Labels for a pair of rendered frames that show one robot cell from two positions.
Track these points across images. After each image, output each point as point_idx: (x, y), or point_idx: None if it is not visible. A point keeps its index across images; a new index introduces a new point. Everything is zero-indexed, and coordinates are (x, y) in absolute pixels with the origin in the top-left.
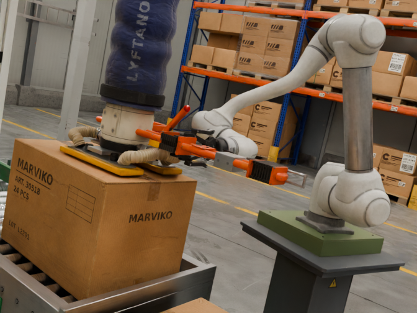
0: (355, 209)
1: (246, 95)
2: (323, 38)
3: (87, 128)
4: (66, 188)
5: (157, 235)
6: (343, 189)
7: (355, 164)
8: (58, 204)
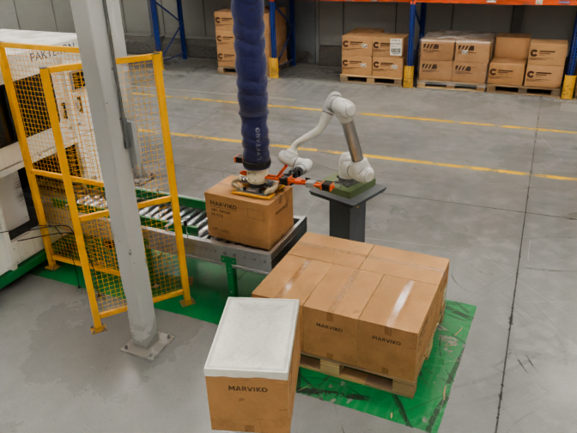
0: (360, 178)
1: (300, 140)
2: (329, 108)
3: (237, 179)
4: (245, 210)
5: (284, 214)
6: (353, 169)
7: (355, 159)
8: (243, 216)
